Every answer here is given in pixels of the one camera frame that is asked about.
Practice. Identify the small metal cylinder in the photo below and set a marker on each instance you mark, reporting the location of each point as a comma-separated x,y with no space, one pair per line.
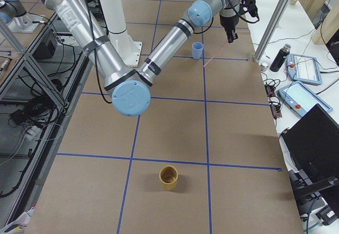
264,66

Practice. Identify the far teach pendant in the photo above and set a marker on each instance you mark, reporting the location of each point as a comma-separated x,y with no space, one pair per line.
304,69

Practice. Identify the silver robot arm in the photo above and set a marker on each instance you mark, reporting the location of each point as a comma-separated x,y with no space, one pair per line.
129,88

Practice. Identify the aluminium frame post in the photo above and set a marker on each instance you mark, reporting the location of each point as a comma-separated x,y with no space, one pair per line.
268,33

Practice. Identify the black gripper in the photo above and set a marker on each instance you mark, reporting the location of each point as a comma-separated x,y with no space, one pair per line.
229,23

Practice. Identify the black laptop monitor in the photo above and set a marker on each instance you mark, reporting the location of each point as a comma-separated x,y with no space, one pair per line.
313,143

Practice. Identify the yellow wooden cup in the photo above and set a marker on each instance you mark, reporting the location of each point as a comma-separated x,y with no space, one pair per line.
168,177

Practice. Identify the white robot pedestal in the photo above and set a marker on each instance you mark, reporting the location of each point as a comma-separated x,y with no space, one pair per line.
128,49

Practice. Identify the near teach pendant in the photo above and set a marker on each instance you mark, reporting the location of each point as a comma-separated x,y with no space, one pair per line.
301,99

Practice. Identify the blue cup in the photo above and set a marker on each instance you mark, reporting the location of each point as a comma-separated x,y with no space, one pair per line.
197,50

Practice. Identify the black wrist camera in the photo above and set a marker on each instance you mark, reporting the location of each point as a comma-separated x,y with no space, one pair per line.
249,6

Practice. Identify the teach pendant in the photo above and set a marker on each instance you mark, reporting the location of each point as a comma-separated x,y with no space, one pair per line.
301,99
304,69

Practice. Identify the black water bottle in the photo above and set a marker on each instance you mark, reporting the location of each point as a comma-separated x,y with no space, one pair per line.
280,58

